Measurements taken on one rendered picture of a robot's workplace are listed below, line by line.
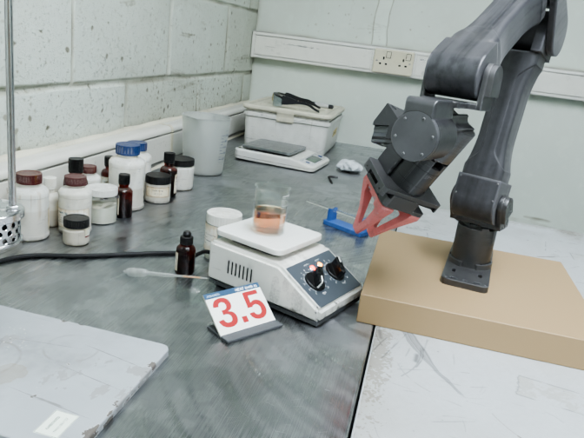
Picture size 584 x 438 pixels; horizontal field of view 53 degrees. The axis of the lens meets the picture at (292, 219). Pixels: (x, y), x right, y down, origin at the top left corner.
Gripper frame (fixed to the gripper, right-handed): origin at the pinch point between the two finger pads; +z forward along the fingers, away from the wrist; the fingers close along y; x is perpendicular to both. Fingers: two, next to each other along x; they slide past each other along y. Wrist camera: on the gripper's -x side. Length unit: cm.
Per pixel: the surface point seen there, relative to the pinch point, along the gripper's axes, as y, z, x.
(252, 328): 13.4, 13.3, 9.7
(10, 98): 47.5, -4.4, 1.6
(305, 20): -53, 21, -150
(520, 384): -12.5, -1.8, 25.0
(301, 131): -46, 40, -98
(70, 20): 36, 16, -62
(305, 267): 5.5, 8.4, 1.4
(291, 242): 7.3, 7.6, -2.1
